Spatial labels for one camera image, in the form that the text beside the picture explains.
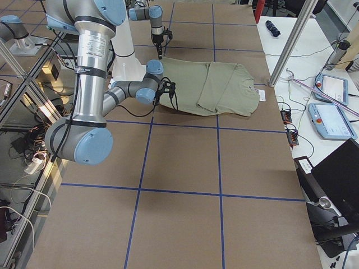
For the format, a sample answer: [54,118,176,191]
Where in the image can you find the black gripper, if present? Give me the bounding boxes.
[153,79,176,105]
[151,27,172,59]

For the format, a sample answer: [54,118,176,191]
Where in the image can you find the olive green long-sleeve shirt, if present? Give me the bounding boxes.
[160,58,260,117]

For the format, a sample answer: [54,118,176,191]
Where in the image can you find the arm mounting base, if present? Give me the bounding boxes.
[10,36,47,56]

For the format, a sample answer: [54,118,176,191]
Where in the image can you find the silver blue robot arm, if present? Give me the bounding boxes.
[45,1,177,165]
[128,5,173,59]

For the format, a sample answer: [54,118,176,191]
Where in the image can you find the white paper clothing tag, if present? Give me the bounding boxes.
[254,88,266,102]

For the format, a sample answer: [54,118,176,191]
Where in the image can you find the folded dark blue umbrella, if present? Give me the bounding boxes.
[265,20,280,38]

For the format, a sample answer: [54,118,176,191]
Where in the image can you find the orange black electronics board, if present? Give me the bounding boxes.
[280,110,292,124]

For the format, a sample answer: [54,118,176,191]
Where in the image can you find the pink reacher grabber stick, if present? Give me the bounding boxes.
[286,69,359,118]

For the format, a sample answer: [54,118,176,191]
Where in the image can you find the white power strip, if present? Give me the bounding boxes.
[24,155,46,174]

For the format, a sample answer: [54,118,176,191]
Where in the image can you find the near grey teach pendant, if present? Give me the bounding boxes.
[308,103,358,141]

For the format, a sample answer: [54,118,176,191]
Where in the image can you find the grey teach pendant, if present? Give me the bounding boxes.
[314,74,348,105]
[308,103,358,141]

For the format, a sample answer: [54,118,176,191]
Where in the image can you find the far grey teach pendant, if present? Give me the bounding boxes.
[314,74,348,105]

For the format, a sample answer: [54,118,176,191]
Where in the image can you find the grey metal water bottle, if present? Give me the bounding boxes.
[325,40,351,71]

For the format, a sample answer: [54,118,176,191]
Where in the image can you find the black laptop computer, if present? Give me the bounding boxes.
[294,138,358,222]

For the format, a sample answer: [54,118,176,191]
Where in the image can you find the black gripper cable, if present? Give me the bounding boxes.
[114,84,180,118]

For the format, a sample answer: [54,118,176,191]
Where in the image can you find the white camera stand column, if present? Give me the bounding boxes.
[108,1,146,89]

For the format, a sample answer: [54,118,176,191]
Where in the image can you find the aluminium frame post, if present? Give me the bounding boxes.
[269,0,317,87]

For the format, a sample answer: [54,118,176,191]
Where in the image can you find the aluminium truss frame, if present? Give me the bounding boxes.
[1,33,79,268]

